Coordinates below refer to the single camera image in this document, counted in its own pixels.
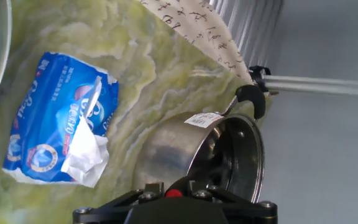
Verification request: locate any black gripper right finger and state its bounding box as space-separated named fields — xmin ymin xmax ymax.
xmin=188 ymin=180 xmax=278 ymax=224

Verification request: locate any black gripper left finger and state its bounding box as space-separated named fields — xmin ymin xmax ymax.
xmin=72 ymin=182 xmax=165 ymax=224

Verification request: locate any black red-tipped tool handle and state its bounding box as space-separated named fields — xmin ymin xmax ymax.
xmin=163 ymin=175 xmax=195 ymax=200

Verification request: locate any blue tissue pack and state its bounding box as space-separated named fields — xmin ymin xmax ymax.
xmin=2 ymin=51 xmax=120 ymax=189

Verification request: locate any green marble patterned mat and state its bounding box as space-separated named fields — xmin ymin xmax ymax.
xmin=0 ymin=0 xmax=273 ymax=224

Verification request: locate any black pole clamp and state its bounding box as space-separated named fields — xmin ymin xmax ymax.
xmin=249 ymin=65 xmax=279 ymax=96

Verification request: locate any aluminium pole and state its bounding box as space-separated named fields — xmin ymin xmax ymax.
xmin=261 ymin=74 xmax=358 ymax=98

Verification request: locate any beige calligraphy cloth strip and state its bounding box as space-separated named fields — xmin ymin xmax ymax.
xmin=140 ymin=0 xmax=254 ymax=85

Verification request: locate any steel pot with black handles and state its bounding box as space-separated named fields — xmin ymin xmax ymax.
xmin=132 ymin=84 xmax=267 ymax=205

